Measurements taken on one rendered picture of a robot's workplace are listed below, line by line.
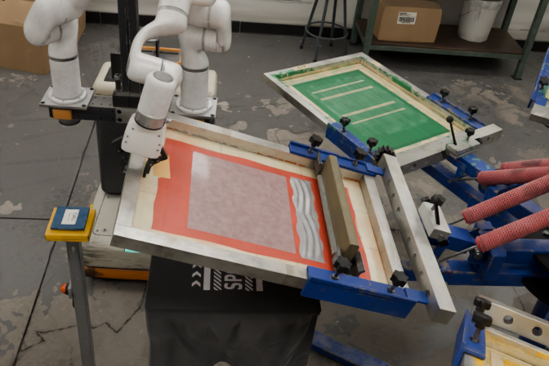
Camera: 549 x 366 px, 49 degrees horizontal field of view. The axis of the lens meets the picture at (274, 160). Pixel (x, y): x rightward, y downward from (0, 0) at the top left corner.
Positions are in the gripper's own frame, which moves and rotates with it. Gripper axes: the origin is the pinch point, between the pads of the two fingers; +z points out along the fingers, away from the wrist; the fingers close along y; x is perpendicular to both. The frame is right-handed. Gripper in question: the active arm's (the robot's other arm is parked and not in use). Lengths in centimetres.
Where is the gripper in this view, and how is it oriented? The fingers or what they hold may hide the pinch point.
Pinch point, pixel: (135, 167)
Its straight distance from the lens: 167.7
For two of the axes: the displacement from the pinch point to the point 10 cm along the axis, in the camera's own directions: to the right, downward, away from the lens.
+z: -3.6, 7.7, 5.2
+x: 0.6, 5.8, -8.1
